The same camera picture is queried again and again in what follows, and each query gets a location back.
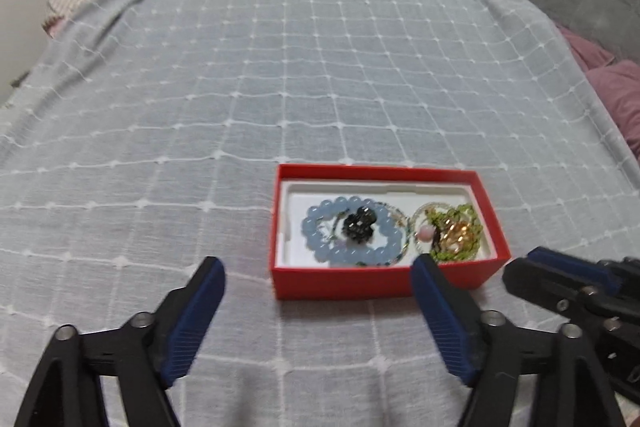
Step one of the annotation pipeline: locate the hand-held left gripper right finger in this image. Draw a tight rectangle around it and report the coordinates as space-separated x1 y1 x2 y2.
410 253 628 427

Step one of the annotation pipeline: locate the light blue bead bracelet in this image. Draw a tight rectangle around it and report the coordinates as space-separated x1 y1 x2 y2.
300 195 407 267

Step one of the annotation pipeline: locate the large pink pillow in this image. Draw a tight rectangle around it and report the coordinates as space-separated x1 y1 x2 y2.
585 59 640 162

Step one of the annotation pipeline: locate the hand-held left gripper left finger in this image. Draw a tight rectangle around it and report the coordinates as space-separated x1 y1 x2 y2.
12 256 227 427

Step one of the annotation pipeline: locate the grey-blue checked blanket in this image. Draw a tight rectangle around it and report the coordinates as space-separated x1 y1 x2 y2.
0 0 640 427

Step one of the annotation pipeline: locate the black bead ornament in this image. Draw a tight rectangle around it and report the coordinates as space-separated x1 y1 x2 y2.
342 206 378 242

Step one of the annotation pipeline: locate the clear bead bracelet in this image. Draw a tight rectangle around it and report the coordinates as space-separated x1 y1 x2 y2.
409 201 453 259

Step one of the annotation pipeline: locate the gold ornament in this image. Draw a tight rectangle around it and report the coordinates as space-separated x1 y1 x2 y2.
439 218 477 252

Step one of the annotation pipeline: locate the small pink pillow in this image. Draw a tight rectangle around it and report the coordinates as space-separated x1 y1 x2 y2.
556 24 617 71

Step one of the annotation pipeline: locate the green bead bracelet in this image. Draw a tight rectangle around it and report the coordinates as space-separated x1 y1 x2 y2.
425 203 487 264

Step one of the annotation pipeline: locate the red jewelry box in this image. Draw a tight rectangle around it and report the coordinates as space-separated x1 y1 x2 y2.
269 163 512 302

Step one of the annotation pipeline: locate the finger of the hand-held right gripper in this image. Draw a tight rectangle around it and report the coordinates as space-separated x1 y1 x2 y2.
502 258 640 344
529 247 640 314

